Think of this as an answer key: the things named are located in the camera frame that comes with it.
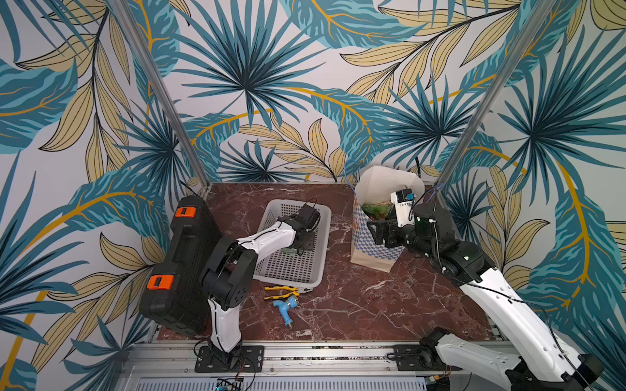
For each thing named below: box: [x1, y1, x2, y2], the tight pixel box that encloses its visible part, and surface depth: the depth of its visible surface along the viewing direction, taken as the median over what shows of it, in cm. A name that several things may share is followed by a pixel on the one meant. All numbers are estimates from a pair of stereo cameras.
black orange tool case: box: [139, 195, 223, 337], surface depth 64 cm
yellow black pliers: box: [264, 285, 314, 301], surface depth 87 cm
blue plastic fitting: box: [272, 294, 299, 330], surface depth 83 cm
